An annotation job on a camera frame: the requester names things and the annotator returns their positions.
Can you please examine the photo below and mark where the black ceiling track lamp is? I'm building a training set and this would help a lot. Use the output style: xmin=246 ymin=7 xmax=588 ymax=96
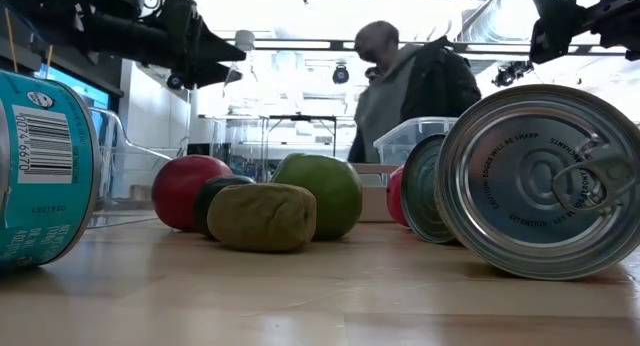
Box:
xmin=491 ymin=59 xmax=535 ymax=89

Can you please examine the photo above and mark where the clear plastic fruit bin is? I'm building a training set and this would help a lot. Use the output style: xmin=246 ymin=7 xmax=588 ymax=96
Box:
xmin=88 ymin=106 xmax=174 ymax=230

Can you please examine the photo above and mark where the large silver pull-tab can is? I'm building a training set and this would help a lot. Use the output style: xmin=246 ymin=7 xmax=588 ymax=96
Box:
xmin=433 ymin=83 xmax=640 ymax=281

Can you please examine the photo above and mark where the olive brown kiwi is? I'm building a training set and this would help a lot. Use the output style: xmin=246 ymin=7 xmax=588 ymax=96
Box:
xmin=206 ymin=182 xmax=318 ymax=253

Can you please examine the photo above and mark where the person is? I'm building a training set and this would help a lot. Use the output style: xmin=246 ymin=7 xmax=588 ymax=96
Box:
xmin=348 ymin=19 xmax=436 ymax=164

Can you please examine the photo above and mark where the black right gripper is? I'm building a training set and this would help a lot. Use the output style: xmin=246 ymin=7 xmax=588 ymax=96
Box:
xmin=528 ymin=0 xmax=640 ymax=65

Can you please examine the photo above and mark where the yellow cable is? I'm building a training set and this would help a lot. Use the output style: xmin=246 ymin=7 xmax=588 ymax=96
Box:
xmin=3 ymin=8 xmax=54 ymax=73

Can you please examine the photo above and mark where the green apple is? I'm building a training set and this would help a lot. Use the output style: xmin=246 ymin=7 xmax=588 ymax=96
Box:
xmin=270 ymin=152 xmax=364 ymax=241

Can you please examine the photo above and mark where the teal tuna can with barcode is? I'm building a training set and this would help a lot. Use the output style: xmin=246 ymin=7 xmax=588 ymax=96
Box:
xmin=0 ymin=68 xmax=103 ymax=274

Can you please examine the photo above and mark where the long ceiling light bar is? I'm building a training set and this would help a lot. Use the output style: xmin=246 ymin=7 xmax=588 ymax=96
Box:
xmin=224 ymin=38 xmax=629 ymax=56

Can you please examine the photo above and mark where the black backpack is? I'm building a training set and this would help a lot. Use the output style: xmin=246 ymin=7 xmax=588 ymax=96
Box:
xmin=399 ymin=35 xmax=483 ymax=123

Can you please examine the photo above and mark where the clear flask with grey cap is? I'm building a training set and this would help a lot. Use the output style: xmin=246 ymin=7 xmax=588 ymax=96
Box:
xmin=223 ymin=29 xmax=257 ymax=87

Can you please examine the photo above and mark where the dark plum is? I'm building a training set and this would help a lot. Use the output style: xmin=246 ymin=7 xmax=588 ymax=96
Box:
xmin=193 ymin=174 xmax=257 ymax=239

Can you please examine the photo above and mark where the small silver tin can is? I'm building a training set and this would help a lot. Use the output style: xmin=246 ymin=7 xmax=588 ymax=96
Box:
xmin=399 ymin=132 xmax=459 ymax=246

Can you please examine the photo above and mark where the red apple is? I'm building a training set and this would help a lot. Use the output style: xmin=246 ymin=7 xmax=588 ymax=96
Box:
xmin=151 ymin=154 xmax=235 ymax=233

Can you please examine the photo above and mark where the black monitor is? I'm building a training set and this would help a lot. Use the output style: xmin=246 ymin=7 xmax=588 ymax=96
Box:
xmin=186 ymin=142 xmax=216 ymax=158

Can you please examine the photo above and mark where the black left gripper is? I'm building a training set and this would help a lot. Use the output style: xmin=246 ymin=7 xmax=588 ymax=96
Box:
xmin=142 ymin=0 xmax=247 ymax=90

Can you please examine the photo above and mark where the red pomegranate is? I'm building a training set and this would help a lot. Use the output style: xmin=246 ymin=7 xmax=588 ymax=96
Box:
xmin=385 ymin=164 xmax=407 ymax=228

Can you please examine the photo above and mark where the blue lit window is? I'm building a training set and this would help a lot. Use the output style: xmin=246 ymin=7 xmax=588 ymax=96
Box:
xmin=33 ymin=63 xmax=111 ymax=112

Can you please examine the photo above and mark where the clear plastic storage box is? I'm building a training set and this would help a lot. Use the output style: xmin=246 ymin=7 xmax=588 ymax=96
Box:
xmin=372 ymin=116 xmax=459 ymax=166

